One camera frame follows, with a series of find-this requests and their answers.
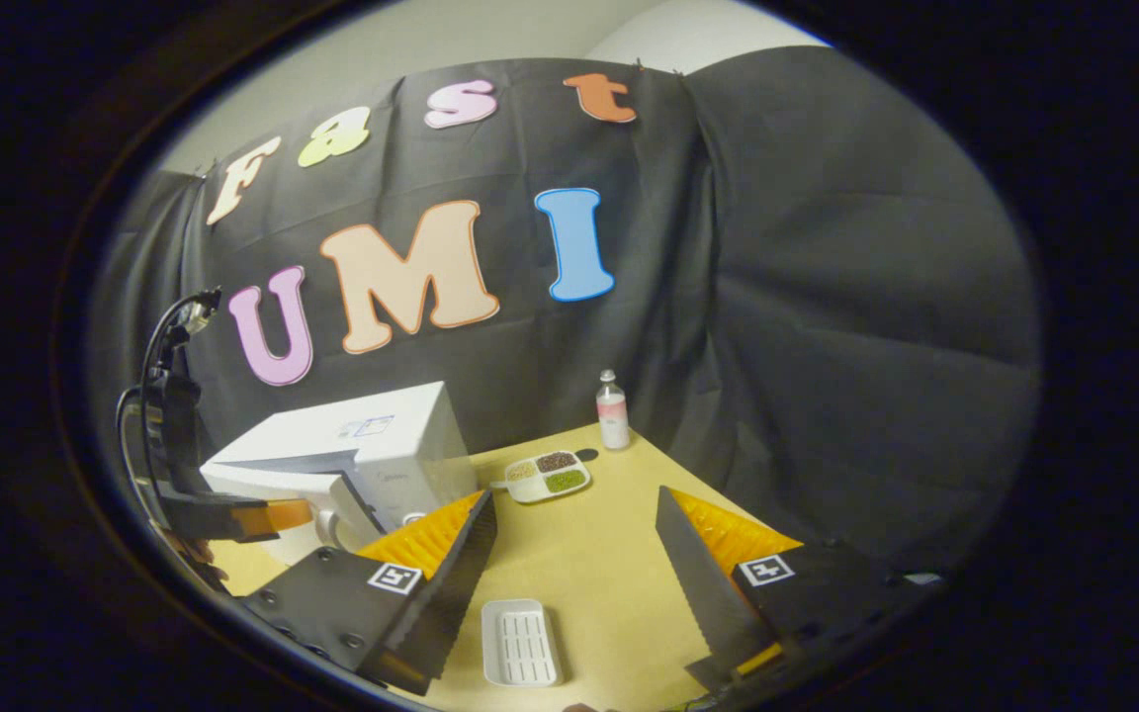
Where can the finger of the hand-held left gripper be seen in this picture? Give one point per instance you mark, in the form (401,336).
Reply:
(268,516)

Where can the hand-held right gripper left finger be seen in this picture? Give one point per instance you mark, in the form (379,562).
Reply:
(456,583)

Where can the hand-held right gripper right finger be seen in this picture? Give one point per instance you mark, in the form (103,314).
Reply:
(698,593)

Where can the white rectangular plastic tray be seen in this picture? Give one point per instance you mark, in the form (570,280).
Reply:
(520,643)

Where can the white divided dish of grains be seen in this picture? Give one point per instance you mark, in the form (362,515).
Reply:
(548,477)

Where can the white microwave oven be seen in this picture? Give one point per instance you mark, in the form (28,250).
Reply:
(401,455)

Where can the black backdrop cloth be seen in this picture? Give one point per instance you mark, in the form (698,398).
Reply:
(827,326)

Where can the clear bottle with pink label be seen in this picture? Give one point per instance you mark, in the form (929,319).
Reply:
(613,420)

